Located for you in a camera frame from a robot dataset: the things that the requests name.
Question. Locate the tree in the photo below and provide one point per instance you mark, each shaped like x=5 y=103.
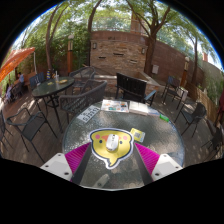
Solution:
x=49 y=38
x=90 y=20
x=150 y=45

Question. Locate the black slatted wooden chair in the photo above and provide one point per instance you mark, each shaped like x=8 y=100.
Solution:
x=131 y=85

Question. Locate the orange patio umbrella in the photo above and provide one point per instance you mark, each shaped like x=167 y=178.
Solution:
x=16 y=60

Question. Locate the dark patio chair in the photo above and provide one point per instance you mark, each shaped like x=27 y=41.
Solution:
x=216 y=138

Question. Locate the colourful printed sheet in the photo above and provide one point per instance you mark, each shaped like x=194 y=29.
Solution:
x=115 y=106

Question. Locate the blue slatted chair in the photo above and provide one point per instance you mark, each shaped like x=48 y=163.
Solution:
x=36 y=80

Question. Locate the white license plate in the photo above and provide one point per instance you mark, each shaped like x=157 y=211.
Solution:
x=88 y=114

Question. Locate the dark mesh armchair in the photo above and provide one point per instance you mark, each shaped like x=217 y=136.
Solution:
x=195 y=113

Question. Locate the dark wicker chair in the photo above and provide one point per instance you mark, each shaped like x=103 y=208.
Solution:
x=81 y=98
x=81 y=72

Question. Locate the wall lamp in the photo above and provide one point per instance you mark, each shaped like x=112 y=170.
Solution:
x=143 y=50
x=94 y=45

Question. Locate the dark round patio table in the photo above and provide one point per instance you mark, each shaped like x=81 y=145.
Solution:
x=53 y=86

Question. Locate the green packet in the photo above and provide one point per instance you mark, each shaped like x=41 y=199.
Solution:
x=164 y=117

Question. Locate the white bag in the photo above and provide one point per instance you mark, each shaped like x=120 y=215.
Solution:
x=183 y=93

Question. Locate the blue metal chair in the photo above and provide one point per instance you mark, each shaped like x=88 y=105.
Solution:
x=172 y=83

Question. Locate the yellow code card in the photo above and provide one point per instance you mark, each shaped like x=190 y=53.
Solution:
x=137 y=135

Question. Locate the white wall box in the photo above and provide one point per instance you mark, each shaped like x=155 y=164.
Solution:
x=155 y=69

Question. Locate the small white blue box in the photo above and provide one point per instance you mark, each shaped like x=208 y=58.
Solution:
x=153 y=112

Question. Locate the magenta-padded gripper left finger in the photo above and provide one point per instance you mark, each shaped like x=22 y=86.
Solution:
x=55 y=164

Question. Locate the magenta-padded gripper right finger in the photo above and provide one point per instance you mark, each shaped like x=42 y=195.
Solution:
x=166 y=165

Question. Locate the yellow bird-shaped mouse pad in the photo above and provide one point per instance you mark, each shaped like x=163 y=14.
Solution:
x=100 y=146

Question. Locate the black metal armchair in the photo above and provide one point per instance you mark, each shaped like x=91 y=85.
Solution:
x=31 y=125
x=4 y=128

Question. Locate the wooden lamp post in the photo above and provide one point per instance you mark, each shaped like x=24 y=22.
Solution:
x=185 y=71
x=70 y=53

